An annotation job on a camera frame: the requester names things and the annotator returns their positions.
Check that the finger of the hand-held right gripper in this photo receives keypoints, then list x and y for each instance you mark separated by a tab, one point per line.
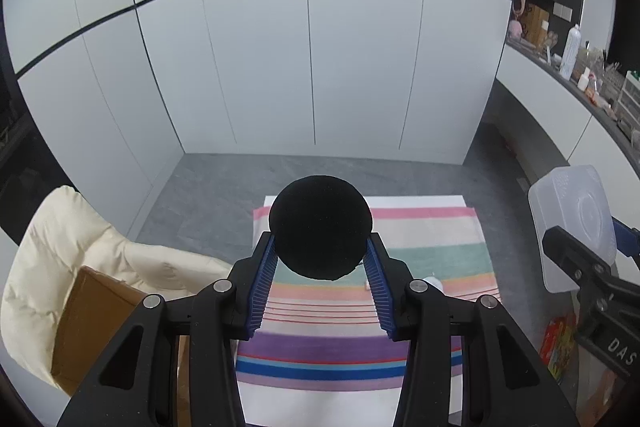
575	257
627	239

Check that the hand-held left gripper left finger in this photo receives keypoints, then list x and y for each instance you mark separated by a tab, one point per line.
264	287

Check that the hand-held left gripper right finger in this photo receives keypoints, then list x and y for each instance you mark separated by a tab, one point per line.
379	292

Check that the clear plastic box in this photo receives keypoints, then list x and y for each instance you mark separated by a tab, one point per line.
575	202

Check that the black round makeup puff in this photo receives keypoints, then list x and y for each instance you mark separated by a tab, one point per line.
320	227

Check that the brown cardboard box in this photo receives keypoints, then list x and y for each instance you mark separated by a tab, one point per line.
95	307

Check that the white round jar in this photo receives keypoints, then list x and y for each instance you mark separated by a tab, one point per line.
433	281

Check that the colourful snack packet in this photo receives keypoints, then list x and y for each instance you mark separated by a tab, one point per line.
557	347

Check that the striped cloth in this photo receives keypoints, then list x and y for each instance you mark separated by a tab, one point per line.
435	232

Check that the clear drawer organiser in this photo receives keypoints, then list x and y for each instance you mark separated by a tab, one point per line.
629	104

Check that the small white bottle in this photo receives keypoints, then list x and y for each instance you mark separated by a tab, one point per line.
583	80

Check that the tall white bottle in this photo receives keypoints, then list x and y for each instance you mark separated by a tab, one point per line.
570	52

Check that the cream padded chair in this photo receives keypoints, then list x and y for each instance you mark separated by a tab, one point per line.
75	232

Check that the brown shelf carton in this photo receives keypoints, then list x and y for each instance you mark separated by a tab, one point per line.
535	24

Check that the small pink plush toy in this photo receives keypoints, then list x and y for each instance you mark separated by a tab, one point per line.
515	29

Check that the dark glass panel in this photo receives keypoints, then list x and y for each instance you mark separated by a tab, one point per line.
20	167

